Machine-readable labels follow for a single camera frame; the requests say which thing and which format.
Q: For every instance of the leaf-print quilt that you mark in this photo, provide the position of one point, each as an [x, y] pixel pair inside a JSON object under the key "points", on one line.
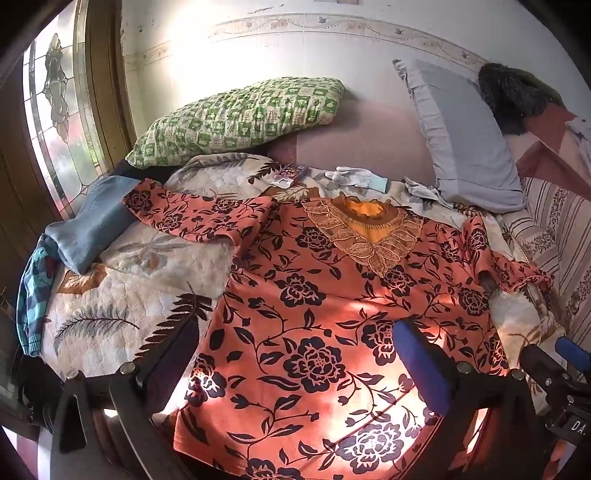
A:
{"points": [[138, 277]]}

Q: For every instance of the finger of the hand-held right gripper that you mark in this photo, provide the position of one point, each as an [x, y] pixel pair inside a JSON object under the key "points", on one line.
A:
{"points": [[572, 349], [538, 362]]}

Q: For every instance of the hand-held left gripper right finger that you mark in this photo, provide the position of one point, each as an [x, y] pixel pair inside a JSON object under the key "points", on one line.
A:
{"points": [[419, 364]]}

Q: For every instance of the dark furry cloth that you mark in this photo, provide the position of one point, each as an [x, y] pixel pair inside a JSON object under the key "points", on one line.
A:
{"points": [[510, 97]]}

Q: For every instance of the stained glass window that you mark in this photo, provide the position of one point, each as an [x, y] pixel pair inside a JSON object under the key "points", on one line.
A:
{"points": [[55, 106]]}

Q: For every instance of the teal plaid cloth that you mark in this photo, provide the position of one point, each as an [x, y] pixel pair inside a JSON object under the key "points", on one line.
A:
{"points": [[34, 295]]}

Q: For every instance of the blue folded cloth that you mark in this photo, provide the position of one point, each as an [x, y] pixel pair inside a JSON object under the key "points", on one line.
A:
{"points": [[87, 226]]}

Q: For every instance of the white crumpled cloth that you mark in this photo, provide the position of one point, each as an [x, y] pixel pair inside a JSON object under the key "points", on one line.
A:
{"points": [[582, 138]]}

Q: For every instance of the striped floral blanket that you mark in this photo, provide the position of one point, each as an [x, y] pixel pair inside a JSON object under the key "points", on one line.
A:
{"points": [[568, 230]]}

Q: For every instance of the pink and brown blanket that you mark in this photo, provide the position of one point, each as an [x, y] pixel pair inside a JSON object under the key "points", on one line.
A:
{"points": [[549, 152]]}

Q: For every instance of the orange floral shirt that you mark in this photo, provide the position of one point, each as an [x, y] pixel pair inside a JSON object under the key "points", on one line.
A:
{"points": [[323, 286]]}

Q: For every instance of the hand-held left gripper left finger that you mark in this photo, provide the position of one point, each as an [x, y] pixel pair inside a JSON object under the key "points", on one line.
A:
{"points": [[171, 364]]}

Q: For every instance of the grey ruffled pillow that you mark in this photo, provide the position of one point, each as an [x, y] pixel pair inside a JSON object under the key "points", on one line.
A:
{"points": [[461, 138]]}

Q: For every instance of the small printed packet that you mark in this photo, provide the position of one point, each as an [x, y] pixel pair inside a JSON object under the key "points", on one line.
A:
{"points": [[288, 175]]}

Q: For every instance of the green checked pillow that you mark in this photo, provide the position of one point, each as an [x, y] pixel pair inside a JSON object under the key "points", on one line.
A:
{"points": [[231, 120]]}

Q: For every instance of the pink bedsheet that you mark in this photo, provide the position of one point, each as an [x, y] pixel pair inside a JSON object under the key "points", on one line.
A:
{"points": [[369, 134]]}

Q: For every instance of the wooden window frame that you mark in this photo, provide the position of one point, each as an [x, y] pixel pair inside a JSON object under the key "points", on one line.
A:
{"points": [[106, 83]]}

